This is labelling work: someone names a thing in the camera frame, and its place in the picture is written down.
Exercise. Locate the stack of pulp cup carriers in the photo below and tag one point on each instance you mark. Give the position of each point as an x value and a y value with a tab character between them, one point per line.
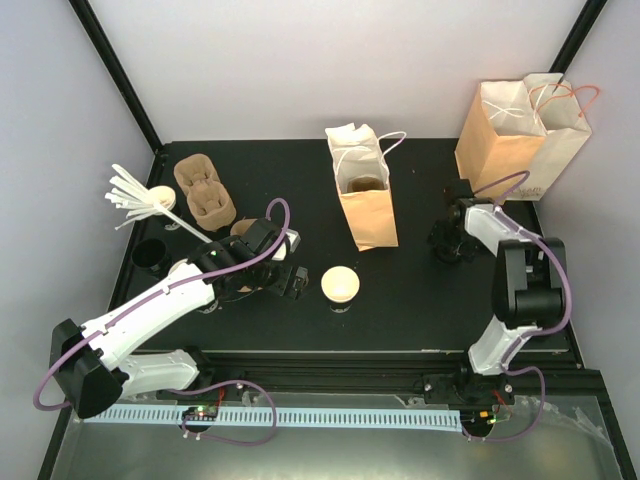
207	198

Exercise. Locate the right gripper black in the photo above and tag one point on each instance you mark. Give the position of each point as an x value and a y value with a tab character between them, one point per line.
466	252

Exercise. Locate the stack of paper cups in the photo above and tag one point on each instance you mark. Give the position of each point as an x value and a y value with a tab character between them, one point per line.
191	295

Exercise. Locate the small brown paper bag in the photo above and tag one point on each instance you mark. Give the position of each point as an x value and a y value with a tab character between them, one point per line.
356	151

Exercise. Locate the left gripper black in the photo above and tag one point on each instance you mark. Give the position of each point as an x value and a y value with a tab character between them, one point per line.
299	280

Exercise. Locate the brown pulp cup carrier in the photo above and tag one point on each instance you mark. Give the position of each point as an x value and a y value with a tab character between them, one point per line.
365	183

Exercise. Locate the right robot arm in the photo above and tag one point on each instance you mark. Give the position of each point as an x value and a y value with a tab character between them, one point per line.
530	290

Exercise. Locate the white paper bag orange handle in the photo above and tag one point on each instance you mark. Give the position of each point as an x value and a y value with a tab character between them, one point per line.
560	110

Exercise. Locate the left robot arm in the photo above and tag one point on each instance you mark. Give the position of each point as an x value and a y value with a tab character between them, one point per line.
95	363

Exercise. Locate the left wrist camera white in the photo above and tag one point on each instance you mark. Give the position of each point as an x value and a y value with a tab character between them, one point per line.
288	245

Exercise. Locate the light blue cable duct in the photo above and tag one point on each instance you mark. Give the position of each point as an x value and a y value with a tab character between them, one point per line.
282	417

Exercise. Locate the large brown paper bag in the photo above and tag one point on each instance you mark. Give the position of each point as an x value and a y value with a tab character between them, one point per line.
499	138

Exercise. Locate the cup holding straws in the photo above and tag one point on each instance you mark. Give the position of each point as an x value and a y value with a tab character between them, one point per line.
164	196

